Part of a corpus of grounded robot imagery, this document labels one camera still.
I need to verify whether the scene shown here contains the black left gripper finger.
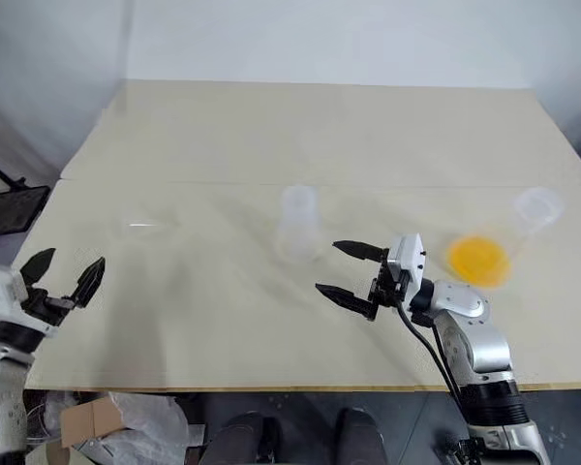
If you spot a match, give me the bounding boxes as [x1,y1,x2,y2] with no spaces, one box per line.
[71,256,107,309]
[18,247,58,293]

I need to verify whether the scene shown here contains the crumpled clear plastic bag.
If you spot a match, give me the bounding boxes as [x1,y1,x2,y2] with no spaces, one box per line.
[75,390,193,465]

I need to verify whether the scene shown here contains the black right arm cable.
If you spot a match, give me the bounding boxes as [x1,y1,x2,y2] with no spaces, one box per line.
[395,294,472,440]

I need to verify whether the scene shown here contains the black metal stand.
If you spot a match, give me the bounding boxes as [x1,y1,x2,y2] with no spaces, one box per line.
[0,149,52,239]

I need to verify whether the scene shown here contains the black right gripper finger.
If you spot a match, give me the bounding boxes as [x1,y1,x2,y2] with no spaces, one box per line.
[315,283,380,323]
[331,238,391,264]

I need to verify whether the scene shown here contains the brown cardboard box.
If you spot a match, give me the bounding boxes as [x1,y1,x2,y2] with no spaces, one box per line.
[59,398,129,450]

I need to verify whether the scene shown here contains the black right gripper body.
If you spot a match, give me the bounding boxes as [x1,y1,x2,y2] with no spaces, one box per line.
[368,247,412,312]

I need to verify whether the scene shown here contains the clear cup with orange liquid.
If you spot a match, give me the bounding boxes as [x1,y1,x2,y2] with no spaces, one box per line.
[445,187,564,293]

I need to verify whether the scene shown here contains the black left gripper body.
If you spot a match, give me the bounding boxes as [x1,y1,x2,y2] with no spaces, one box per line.
[20,285,77,336]

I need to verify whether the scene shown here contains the dark rounded shape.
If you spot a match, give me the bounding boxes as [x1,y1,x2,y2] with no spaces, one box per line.
[206,411,283,465]
[335,408,387,465]

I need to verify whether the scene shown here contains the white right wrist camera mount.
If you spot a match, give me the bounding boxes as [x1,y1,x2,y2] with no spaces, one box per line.
[385,232,428,297]

